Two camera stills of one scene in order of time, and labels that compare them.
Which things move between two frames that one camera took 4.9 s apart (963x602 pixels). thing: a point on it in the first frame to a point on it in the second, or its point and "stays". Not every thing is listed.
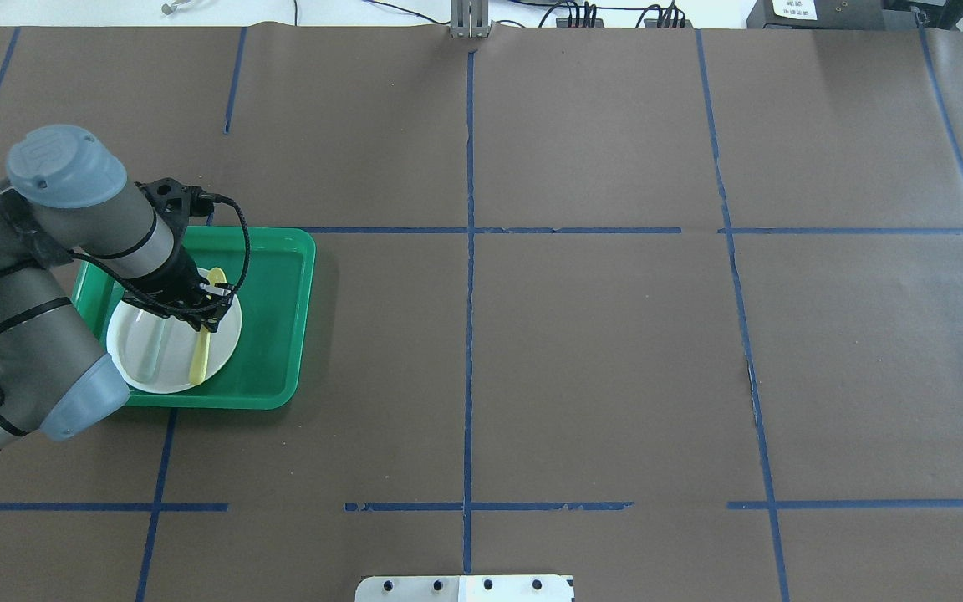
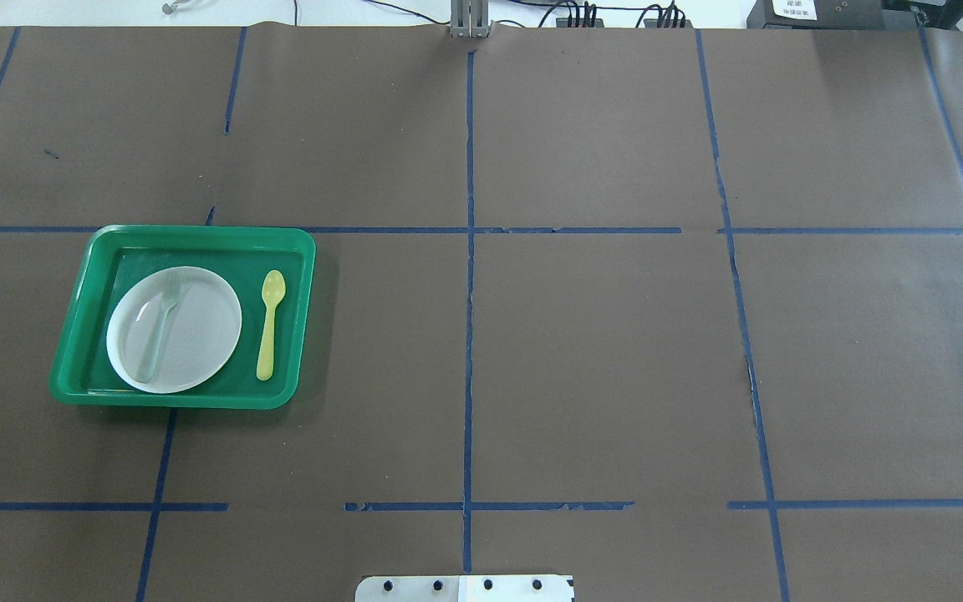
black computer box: (833, 14) stays
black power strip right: (649, 22) stays
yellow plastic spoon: (216, 276) to (273, 288)
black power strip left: (563, 22) stays
